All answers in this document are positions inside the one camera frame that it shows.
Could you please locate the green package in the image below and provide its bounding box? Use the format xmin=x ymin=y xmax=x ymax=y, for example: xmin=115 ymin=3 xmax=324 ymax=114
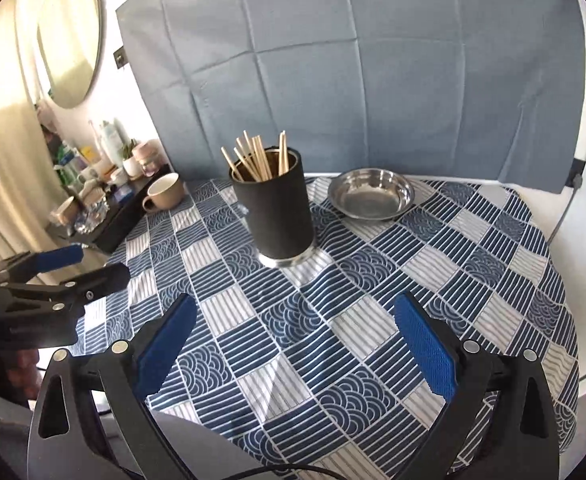
xmin=53 ymin=142 xmax=81 ymax=183

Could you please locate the grey backdrop cloth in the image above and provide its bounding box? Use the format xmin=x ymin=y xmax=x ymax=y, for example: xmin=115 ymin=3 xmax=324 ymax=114
xmin=115 ymin=0 xmax=586 ymax=195

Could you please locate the person's left hand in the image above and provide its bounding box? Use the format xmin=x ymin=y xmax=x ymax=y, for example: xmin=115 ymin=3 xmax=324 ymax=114
xmin=0 ymin=349 xmax=41 ymax=402

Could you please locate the black side table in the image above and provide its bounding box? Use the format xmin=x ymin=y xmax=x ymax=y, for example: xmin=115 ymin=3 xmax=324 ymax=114
xmin=45 ymin=176 xmax=166 ymax=256

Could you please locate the crinkled foil dish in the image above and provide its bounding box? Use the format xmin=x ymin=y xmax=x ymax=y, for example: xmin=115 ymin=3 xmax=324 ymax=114
xmin=75 ymin=200 xmax=111 ymax=233

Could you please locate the bunch of wooden chopsticks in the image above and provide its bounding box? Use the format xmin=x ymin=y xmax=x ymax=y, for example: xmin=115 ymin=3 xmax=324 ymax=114
xmin=221 ymin=130 xmax=290 ymax=183

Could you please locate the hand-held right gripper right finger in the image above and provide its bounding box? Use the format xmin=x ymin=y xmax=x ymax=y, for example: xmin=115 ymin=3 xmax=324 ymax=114
xmin=394 ymin=291 xmax=560 ymax=480

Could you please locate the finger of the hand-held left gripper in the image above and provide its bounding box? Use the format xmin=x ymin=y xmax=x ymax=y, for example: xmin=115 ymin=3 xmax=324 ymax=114
xmin=0 ymin=243 xmax=85 ymax=288
xmin=0 ymin=261 xmax=131 ymax=317

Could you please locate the beige curtain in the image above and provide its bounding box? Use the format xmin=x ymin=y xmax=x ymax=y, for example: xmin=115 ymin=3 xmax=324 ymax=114
xmin=0 ymin=0 xmax=48 ymax=281

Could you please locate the stainless steel bowl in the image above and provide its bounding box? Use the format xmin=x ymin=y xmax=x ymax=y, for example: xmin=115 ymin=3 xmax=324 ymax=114
xmin=328 ymin=169 xmax=416 ymax=221

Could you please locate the black cable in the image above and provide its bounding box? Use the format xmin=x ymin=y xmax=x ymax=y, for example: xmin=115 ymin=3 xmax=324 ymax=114
xmin=220 ymin=466 xmax=358 ymax=480

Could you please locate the succulent in white pot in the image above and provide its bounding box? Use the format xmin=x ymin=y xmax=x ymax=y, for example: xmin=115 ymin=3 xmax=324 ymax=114
xmin=122 ymin=139 xmax=144 ymax=178

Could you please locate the pink lidded glass jar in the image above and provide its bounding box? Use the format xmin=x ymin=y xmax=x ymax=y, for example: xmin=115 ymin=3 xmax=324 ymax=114
xmin=135 ymin=141 xmax=164 ymax=177

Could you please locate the pale green pump bottle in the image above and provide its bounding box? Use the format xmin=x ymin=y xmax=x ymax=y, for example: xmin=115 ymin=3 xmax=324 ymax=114
xmin=98 ymin=120 xmax=124 ymax=166

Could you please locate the oval wall mirror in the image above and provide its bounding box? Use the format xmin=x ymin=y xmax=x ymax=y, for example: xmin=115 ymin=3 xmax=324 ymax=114
xmin=35 ymin=0 xmax=104 ymax=109

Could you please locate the small beige cup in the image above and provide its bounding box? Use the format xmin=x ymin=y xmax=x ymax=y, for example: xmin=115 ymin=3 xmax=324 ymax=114
xmin=53 ymin=196 xmax=81 ymax=226

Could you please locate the blue white patterned tablecloth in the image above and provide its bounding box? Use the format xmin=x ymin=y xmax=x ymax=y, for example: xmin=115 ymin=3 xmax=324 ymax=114
xmin=68 ymin=175 xmax=581 ymax=480

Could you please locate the black cylindrical utensil holder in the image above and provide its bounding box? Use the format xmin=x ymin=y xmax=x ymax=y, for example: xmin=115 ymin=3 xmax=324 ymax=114
xmin=229 ymin=146 xmax=317 ymax=269

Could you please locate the beige ceramic mug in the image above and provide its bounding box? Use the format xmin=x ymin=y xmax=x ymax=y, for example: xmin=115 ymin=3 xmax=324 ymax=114
xmin=142 ymin=172 xmax=187 ymax=213

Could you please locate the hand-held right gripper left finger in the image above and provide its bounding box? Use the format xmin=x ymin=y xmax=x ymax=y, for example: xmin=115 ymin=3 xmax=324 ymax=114
xmin=27 ymin=292 xmax=198 ymax=480

